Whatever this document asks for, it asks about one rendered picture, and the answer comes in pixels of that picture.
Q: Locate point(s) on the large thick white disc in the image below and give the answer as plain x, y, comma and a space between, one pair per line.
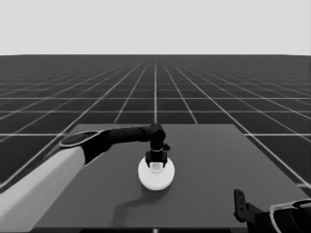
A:
155, 181

